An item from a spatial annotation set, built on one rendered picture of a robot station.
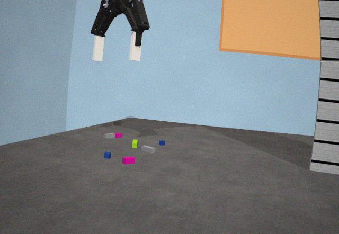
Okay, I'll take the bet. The lime green rod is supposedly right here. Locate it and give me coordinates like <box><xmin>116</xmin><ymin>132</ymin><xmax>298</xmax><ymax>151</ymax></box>
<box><xmin>132</xmin><ymin>140</ymin><xmax>138</xmax><ymax>148</ymax></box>

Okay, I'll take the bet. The magenta rectangular block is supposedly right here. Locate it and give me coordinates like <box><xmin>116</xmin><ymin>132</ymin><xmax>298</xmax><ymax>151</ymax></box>
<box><xmin>122</xmin><ymin>157</ymin><xmax>135</xmax><ymax>164</ymax></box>
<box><xmin>114</xmin><ymin>133</ymin><xmax>122</xmax><ymax>138</ymax></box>

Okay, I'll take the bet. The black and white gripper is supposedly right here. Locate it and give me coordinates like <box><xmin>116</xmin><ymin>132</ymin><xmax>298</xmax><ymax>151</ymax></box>
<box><xmin>91</xmin><ymin>0</ymin><xmax>150</xmax><ymax>61</ymax></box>

